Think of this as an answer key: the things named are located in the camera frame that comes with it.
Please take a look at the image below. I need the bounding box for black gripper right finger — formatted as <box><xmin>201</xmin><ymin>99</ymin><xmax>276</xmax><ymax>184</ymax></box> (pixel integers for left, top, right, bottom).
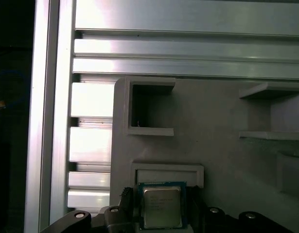
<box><xmin>187</xmin><ymin>185</ymin><xmax>294</xmax><ymax>233</ymax></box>

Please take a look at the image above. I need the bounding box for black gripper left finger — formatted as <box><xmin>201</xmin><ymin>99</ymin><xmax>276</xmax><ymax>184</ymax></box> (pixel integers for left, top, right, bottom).
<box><xmin>39</xmin><ymin>185</ymin><xmax>141</xmax><ymax>233</ymax></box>

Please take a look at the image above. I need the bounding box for grey parts rack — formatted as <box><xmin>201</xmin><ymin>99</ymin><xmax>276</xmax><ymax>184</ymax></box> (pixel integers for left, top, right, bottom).
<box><xmin>110</xmin><ymin>76</ymin><xmax>299</xmax><ymax>233</ymax></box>

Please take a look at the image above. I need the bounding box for CPU with silver top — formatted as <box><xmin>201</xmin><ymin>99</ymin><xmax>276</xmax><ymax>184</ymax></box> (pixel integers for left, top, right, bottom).
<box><xmin>137</xmin><ymin>181</ymin><xmax>189</xmax><ymax>230</ymax></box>

